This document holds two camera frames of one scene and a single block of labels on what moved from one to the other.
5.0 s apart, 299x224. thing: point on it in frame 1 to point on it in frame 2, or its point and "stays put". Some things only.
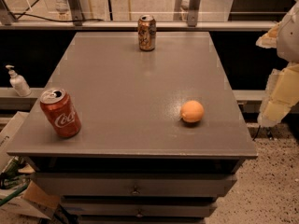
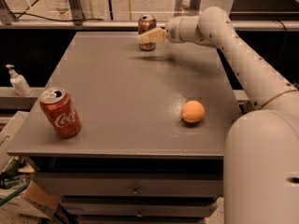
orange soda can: x=147 y=25 stays put
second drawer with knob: x=138 y=206 stays put
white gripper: x=290 y=36 to x=173 y=32
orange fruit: x=192 y=111 stays put
